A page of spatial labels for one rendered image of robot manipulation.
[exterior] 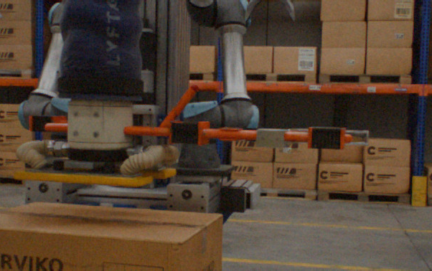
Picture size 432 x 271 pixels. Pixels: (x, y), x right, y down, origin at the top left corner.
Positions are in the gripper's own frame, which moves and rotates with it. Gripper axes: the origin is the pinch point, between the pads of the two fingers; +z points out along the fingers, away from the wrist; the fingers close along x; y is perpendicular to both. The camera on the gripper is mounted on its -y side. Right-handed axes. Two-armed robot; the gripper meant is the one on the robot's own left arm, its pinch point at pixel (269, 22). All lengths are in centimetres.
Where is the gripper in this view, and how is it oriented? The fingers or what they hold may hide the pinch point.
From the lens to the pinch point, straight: 202.1
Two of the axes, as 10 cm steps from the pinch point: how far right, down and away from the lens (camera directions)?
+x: 9.8, 0.3, -1.7
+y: -1.7, 0.5, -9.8
